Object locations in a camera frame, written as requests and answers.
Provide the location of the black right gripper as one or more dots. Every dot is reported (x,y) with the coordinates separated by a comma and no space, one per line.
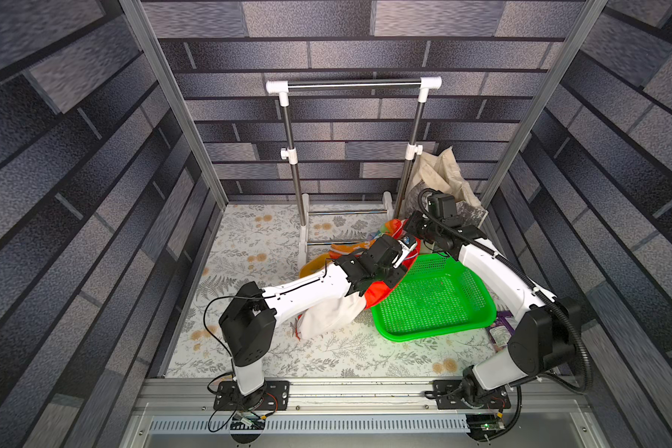
(416,225)

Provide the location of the colourful orange white kids jacket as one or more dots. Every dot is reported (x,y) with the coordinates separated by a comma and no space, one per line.
(368,274)

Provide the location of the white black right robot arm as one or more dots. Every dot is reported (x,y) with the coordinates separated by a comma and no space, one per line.
(547,340)

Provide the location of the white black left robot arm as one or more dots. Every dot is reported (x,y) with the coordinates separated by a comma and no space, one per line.
(248,325)

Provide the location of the metal clothes rack white joints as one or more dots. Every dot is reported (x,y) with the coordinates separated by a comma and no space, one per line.
(391,206)

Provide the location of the beige printed paper bag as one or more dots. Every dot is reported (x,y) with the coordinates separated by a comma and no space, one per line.
(442,173)

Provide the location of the green plastic basket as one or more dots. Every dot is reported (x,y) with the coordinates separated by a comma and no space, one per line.
(438,296)

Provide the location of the yellow plastic tray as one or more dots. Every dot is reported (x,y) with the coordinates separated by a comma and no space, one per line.
(314,266)

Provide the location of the purple plastic packet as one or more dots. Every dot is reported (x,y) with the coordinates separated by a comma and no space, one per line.
(501,330)

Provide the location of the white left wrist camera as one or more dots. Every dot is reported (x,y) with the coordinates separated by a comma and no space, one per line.
(409,247)

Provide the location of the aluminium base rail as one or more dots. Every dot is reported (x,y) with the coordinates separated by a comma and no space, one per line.
(357,412)

